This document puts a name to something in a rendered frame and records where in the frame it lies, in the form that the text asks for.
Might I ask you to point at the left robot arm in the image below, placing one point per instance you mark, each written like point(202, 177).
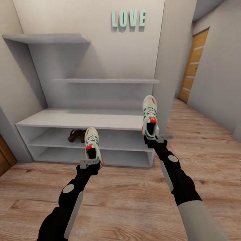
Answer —
point(57, 226)

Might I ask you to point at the gym shoe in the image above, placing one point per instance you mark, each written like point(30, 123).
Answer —
point(91, 145)
point(150, 117)

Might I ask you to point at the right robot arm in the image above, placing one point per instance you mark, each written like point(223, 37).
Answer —
point(199, 224)

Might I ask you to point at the sandal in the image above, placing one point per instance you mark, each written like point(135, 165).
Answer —
point(73, 135)
point(82, 139)

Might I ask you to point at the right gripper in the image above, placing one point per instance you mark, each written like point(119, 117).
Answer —
point(154, 144)

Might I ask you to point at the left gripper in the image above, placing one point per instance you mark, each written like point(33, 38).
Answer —
point(92, 169)

